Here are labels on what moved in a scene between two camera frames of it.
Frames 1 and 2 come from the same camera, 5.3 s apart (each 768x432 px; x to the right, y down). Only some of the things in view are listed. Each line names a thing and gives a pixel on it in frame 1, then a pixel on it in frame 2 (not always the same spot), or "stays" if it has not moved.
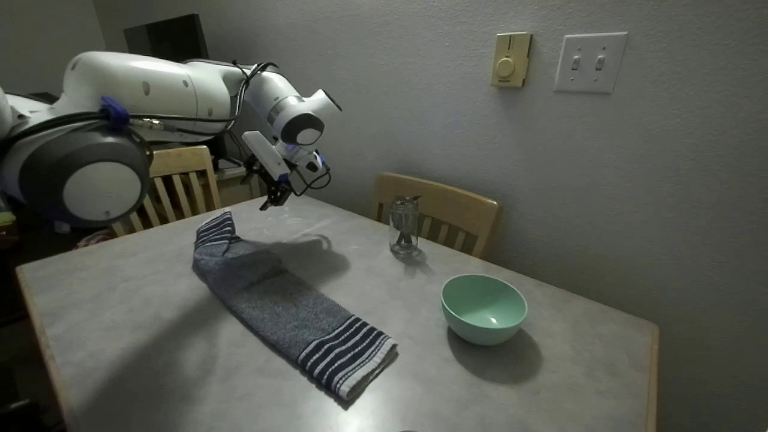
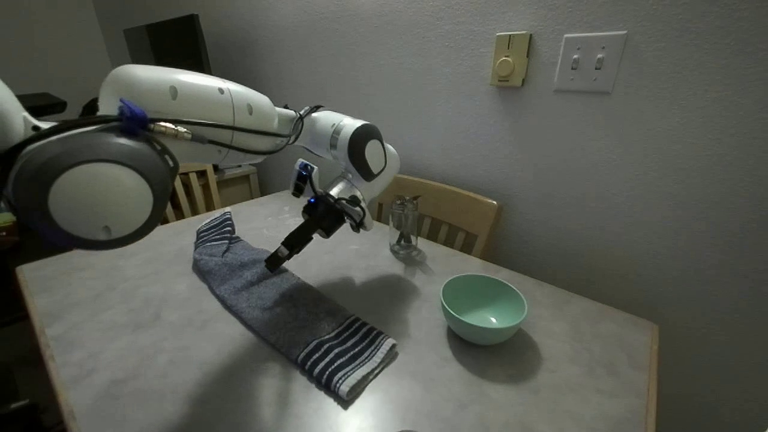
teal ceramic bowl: [482, 309] stays
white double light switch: [590, 63] stays
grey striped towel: [334, 352] stays
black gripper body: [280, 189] → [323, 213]
